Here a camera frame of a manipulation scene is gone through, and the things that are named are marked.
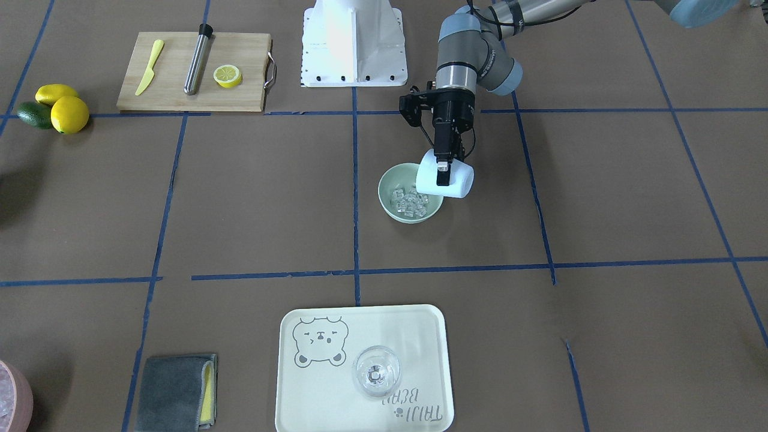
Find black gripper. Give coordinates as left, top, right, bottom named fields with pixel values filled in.
left=431, top=90, right=475, bottom=187

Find light blue cup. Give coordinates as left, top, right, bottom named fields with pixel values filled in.
left=415, top=149, right=475, bottom=199

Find green bowl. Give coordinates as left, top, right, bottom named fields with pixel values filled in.
left=377, top=163, right=443, bottom=224

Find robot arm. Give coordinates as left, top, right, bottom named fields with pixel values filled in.
left=468, top=1, right=766, bottom=195

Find ice cubes in green bowl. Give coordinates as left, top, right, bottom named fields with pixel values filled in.
left=390, top=186, right=430, bottom=219

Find pink bowl with ice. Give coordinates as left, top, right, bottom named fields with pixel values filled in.
left=1, top=361, right=34, bottom=431

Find wine glass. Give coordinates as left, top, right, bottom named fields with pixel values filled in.
left=353, top=345, right=401, bottom=398

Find lemon half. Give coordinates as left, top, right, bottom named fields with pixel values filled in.
left=213, top=65, right=242, bottom=88

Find cream bear tray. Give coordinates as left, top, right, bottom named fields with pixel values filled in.
left=275, top=304, right=455, bottom=431

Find wooden cutting board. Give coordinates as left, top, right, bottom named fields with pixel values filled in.
left=116, top=32, right=278, bottom=113

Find metal cylinder tool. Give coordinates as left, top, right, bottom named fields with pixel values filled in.
left=183, top=23, right=214, bottom=95

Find yellow plastic knife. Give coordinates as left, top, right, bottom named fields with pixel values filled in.
left=134, top=39, right=165, bottom=96

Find grey folded cloth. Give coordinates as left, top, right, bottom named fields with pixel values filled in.
left=134, top=353, right=218, bottom=431

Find whole lemon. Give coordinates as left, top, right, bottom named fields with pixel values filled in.
left=50, top=96, right=90, bottom=134

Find green lime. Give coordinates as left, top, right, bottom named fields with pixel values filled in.
left=16, top=101, right=54, bottom=130

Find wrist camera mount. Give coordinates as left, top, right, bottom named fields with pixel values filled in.
left=398, top=81, right=434, bottom=128

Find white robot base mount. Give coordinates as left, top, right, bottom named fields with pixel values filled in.
left=300, top=1, right=409, bottom=88

